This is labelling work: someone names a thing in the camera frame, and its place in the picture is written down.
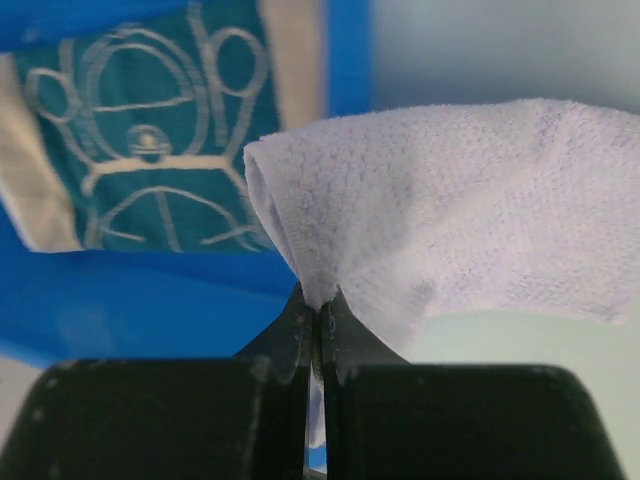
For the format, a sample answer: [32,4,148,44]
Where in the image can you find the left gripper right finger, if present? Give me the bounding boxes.
[319,296,623,479]

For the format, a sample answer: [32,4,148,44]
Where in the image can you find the teal beige Doraemon towel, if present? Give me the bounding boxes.
[1,1,326,253]

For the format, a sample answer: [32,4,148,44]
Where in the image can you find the blue plastic bin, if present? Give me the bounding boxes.
[1,1,372,366]

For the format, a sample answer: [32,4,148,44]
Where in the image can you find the white lavender towel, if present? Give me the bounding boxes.
[244,99,639,354]

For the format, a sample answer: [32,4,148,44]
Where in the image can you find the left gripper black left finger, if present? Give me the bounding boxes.
[1,289,313,479]

